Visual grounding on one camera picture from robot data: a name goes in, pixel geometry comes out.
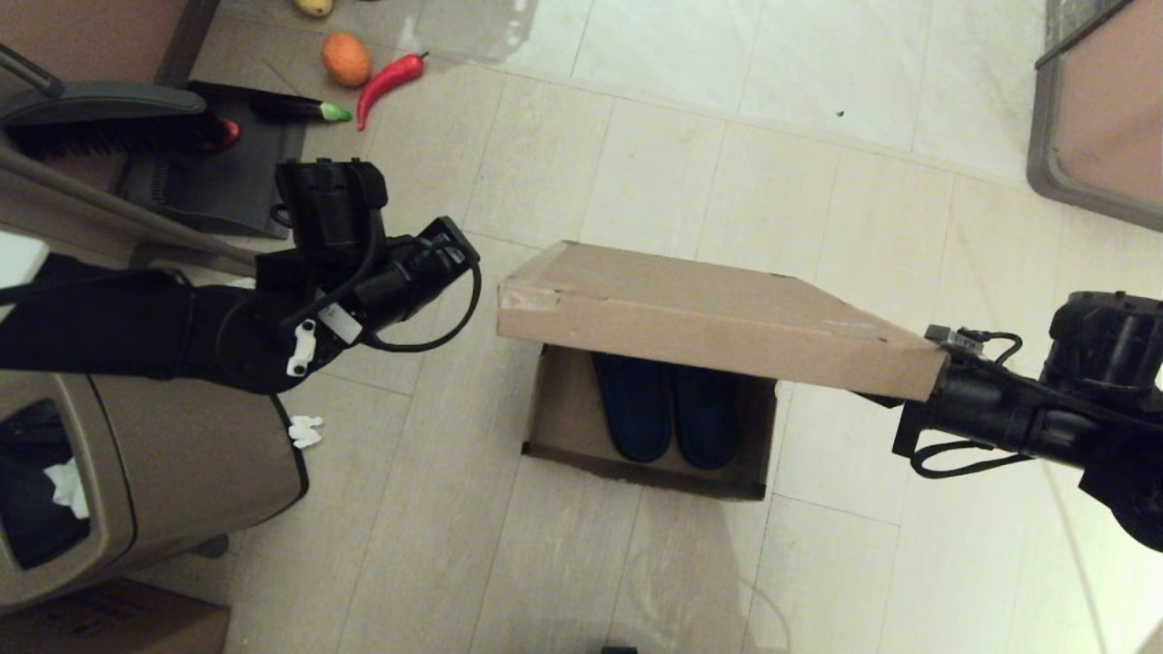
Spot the brown cardboard shoe box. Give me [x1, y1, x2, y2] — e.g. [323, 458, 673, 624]
[497, 240, 951, 503]

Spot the blue slipper white print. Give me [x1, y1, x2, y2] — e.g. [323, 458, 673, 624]
[594, 354, 675, 465]

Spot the black dustpan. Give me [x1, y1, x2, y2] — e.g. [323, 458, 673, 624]
[118, 82, 311, 241]

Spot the dark purple eggplant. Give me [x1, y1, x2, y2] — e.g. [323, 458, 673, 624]
[250, 94, 354, 124]

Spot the red chili pepper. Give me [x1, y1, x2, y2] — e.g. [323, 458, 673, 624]
[357, 53, 429, 134]

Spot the orange fruit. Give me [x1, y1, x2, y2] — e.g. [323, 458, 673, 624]
[321, 34, 373, 89]

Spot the tan plastic trash bin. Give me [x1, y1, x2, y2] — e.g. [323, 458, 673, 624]
[0, 370, 311, 612]

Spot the grey black hand broom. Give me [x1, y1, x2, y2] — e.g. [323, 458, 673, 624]
[0, 44, 228, 163]

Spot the brown table grey edge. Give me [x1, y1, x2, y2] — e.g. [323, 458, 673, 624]
[1026, 0, 1163, 233]

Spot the white paper waste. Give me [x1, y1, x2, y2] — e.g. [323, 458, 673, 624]
[43, 458, 91, 521]

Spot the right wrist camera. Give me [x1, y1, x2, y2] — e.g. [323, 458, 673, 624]
[927, 324, 988, 358]

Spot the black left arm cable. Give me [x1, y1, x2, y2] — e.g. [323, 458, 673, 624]
[273, 207, 483, 355]

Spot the grey metal table frame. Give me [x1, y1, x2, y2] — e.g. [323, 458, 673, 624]
[0, 145, 273, 278]

